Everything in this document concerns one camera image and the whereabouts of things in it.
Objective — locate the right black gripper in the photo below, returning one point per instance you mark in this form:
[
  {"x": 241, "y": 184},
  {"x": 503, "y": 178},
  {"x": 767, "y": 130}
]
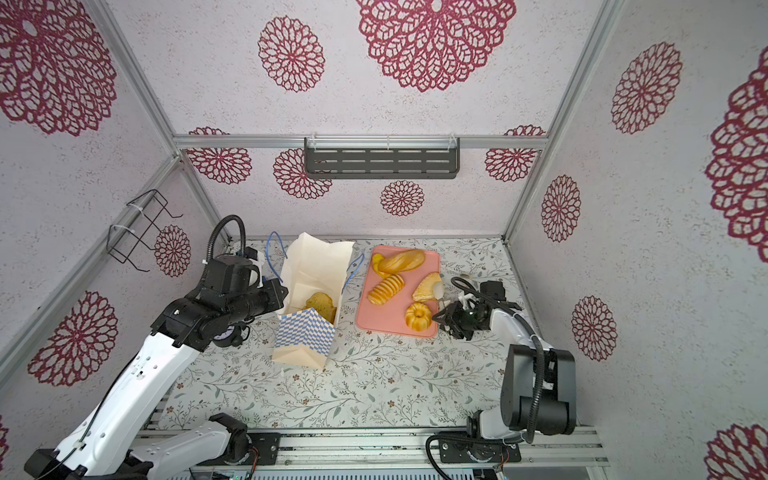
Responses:
[{"x": 451, "y": 321}]

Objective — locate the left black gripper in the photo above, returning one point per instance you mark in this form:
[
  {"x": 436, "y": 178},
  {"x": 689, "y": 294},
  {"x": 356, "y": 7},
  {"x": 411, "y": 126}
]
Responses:
[{"x": 272, "y": 287}]

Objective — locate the blue checkered paper bag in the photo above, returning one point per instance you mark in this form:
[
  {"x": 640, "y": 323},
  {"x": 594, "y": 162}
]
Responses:
[{"x": 315, "y": 272}]

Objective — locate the striped twisted bread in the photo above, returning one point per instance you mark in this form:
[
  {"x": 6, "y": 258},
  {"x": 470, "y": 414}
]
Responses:
[{"x": 386, "y": 289}]

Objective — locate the long baguette bread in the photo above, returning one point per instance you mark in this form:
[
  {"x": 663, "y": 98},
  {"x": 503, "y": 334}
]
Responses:
[{"x": 403, "y": 261}]

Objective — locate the yellow croissant bread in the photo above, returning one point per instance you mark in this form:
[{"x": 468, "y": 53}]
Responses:
[{"x": 376, "y": 259}]

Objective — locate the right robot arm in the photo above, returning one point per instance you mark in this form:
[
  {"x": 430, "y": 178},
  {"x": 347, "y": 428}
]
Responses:
[{"x": 538, "y": 392}]

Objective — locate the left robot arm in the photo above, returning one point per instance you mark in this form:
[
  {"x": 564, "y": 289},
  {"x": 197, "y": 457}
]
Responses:
[{"x": 231, "y": 294}]

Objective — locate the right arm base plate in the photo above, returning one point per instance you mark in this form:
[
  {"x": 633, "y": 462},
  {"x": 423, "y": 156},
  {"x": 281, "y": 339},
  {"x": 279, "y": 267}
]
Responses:
[{"x": 460, "y": 448}]

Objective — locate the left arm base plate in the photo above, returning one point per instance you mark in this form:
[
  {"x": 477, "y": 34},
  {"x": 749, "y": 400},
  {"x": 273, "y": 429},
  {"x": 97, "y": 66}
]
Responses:
[{"x": 258, "y": 447}]

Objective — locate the grey wall shelf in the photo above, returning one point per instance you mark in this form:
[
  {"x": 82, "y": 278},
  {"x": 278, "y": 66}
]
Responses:
[{"x": 385, "y": 159}]

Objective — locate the black wire rack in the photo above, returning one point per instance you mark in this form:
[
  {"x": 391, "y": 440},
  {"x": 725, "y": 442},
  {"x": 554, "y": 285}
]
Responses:
[{"x": 124, "y": 239}]

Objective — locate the aluminium front rail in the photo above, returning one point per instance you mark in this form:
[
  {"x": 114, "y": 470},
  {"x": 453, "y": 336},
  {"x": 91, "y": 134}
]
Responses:
[{"x": 401, "y": 448}]

